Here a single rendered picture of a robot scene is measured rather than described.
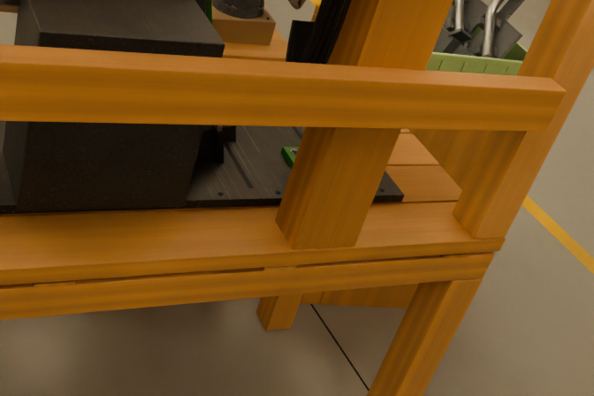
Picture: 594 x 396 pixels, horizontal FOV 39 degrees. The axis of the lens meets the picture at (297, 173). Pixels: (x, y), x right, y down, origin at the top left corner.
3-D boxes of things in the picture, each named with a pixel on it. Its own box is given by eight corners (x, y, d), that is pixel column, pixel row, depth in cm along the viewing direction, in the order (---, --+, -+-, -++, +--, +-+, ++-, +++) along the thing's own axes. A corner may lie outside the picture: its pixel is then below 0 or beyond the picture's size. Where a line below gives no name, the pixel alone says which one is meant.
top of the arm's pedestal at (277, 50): (159, 12, 246) (162, -1, 244) (257, 20, 261) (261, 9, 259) (192, 65, 223) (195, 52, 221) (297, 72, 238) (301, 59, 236)
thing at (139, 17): (2, 150, 154) (19, -22, 136) (159, 151, 168) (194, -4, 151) (17, 212, 141) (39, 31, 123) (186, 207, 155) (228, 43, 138)
